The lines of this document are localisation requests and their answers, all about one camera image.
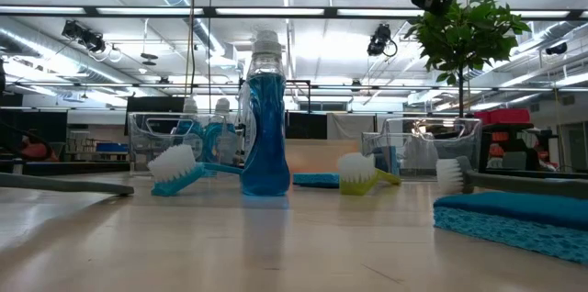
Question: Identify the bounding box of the red box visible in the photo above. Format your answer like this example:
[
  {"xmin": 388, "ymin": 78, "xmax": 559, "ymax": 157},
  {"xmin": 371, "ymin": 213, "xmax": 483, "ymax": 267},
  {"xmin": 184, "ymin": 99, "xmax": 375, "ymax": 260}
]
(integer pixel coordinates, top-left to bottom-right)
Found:
[{"xmin": 472, "ymin": 107, "xmax": 534, "ymax": 126}]

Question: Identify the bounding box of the blue dish brush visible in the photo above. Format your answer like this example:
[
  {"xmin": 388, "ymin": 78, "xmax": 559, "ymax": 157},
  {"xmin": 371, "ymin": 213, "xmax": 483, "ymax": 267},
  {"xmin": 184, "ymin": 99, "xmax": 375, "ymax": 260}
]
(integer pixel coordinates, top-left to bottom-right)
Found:
[{"xmin": 147, "ymin": 144, "xmax": 243, "ymax": 197}]

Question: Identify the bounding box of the blue dish soap bottle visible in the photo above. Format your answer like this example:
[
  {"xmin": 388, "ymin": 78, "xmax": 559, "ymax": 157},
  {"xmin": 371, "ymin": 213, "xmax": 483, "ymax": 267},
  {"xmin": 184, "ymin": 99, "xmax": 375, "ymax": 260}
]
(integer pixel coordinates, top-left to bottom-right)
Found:
[
  {"xmin": 241, "ymin": 29, "xmax": 291, "ymax": 197},
  {"xmin": 204, "ymin": 97, "xmax": 240, "ymax": 177},
  {"xmin": 176, "ymin": 96, "xmax": 206, "ymax": 176}
]

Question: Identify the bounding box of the black hanging camera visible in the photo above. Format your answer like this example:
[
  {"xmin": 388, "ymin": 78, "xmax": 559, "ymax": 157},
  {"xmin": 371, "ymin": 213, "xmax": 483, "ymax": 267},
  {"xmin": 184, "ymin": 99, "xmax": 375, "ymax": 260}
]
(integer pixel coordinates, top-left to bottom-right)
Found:
[
  {"xmin": 366, "ymin": 23, "xmax": 399, "ymax": 58},
  {"xmin": 61, "ymin": 19, "xmax": 107, "ymax": 54}
]

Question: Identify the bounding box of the black metal stand frame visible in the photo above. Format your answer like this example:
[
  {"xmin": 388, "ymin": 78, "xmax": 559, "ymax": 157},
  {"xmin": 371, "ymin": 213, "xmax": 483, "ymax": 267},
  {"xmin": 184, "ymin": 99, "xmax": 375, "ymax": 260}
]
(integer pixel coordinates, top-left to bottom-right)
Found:
[{"xmin": 285, "ymin": 79, "xmax": 312, "ymax": 114}]

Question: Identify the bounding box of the black ceiling-mounted camera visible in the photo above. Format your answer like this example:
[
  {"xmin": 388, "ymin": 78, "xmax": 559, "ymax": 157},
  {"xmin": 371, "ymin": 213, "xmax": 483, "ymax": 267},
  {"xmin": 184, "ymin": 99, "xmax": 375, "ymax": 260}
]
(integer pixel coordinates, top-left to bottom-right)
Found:
[{"xmin": 545, "ymin": 41, "xmax": 569, "ymax": 56}]

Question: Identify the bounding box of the yellow-green dish brush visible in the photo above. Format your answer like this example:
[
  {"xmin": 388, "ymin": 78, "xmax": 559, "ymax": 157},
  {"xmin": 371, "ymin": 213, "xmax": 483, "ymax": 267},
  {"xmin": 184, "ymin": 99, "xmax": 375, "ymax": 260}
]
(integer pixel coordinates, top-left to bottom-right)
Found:
[{"xmin": 337, "ymin": 152, "xmax": 402, "ymax": 197}]

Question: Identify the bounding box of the blue crate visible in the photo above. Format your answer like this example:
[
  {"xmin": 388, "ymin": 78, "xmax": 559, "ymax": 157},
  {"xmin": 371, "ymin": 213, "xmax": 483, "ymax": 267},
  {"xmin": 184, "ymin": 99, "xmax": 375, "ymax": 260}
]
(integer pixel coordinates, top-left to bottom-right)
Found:
[{"xmin": 95, "ymin": 142, "xmax": 130, "ymax": 154}]

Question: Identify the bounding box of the black horizontal frame bar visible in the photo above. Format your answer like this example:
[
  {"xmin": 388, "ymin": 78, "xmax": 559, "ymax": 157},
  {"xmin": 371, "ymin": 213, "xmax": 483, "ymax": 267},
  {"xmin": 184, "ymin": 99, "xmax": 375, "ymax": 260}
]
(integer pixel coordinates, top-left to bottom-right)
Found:
[{"xmin": 0, "ymin": 5, "xmax": 588, "ymax": 19}]

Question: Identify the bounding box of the green potted tree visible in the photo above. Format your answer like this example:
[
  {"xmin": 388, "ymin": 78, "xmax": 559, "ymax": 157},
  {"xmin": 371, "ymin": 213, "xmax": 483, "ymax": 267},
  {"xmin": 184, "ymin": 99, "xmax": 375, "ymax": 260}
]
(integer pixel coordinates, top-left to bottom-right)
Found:
[{"xmin": 406, "ymin": 0, "xmax": 533, "ymax": 118}]

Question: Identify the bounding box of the orange translucent plastic bin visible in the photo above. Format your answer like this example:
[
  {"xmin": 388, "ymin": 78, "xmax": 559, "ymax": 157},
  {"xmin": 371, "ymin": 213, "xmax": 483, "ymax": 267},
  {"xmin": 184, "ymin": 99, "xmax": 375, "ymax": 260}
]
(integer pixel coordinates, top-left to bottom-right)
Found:
[{"xmin": 284, "ymin": 139, "xmax": 360, "ymax": 176}]

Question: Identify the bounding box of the clear plastic bin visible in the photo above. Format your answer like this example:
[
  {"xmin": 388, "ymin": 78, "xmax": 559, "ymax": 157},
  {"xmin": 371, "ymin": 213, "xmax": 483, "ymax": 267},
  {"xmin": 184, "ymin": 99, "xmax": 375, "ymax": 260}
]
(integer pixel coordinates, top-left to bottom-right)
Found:
[
  {"xmin": 127, "ymin": 111, "xmax": 243, "ymax": 178},
  {"xmin": 361, "ymin": 117, "xmax": 483, "ymax": 181}
]

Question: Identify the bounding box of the black monitor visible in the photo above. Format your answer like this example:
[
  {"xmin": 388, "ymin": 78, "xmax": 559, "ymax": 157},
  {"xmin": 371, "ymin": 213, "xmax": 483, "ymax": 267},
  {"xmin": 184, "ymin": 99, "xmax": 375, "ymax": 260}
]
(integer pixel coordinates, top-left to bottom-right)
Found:
[{"xmin": 126, "ymin": 95, "xmax": 192, "ymax": 135}]

